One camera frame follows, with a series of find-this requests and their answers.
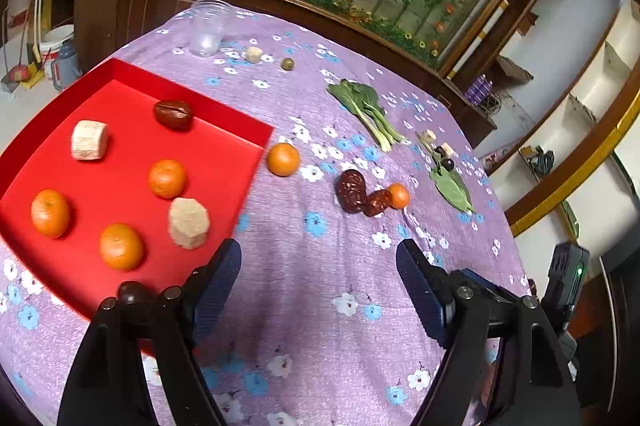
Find red broom and dustpan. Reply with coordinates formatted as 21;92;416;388
1;8;44;94

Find white plastic bucket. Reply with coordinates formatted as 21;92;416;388
40;24;74;80

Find large orange mandarin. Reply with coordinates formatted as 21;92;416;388
30;189;70;238

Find small red date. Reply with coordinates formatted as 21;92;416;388
362;189;393;217

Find green leaf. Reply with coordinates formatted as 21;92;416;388
430;168;475;212

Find purple floral tablecloth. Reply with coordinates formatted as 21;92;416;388
1;10;527;425

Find glossy red date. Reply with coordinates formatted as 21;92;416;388
153;100;193;131

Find small sugarcane slice far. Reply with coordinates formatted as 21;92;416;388
421;130;437;144

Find wooden cabinet counter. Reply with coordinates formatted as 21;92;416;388
41;0;497;146

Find green bok choy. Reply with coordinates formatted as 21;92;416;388
326;78;406;153

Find grey thermos jug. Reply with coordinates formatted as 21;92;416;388
51;38;82;92

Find large wrinkled red date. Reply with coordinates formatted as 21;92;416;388
335;169;367;214

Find small beige sugarcane piece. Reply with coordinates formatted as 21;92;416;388
243;46;264;64

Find red shallow box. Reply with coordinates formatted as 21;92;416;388
1;59;272;319

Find round beige sugarcane chunk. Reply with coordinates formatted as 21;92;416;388
70;120;108;160

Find dark cherry pair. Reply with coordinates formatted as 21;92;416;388
433;146;454;172

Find square beige sugarcane chunk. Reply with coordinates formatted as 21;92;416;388
168;198;210;250

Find clear plastic cup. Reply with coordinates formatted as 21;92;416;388
189;0;232;58

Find small orange kumquat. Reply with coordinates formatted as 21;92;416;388
387;183;411;209
148;158;188;200

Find dark purple plum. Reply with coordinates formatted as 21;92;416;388
117;280;153;306

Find purple spray cans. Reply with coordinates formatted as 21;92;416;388
464;74;492;106

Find small green olive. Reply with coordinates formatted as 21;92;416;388
281;58;295;71

